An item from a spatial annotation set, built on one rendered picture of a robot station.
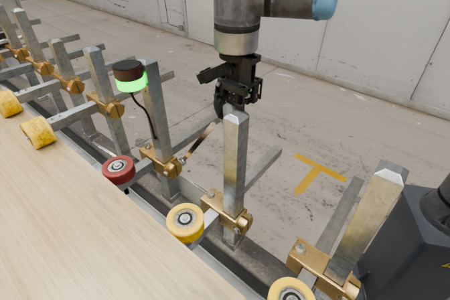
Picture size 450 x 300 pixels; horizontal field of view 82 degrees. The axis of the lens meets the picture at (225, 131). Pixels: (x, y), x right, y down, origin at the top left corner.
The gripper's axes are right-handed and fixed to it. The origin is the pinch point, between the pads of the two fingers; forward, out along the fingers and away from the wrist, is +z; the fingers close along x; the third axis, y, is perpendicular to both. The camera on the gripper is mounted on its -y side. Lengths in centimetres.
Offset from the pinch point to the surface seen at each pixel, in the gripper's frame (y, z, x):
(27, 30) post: -88, -10, -11
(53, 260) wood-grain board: -6.1, 9.2, -44.1
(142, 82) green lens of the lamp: -11.4, -14.0, -14.8
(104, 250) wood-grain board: -0.3, 9.2, -37.2
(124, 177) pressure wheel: -14.3, 9.6, -23.6
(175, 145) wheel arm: -16.9, 13.2, -4.7
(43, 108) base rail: -104, 29, -14
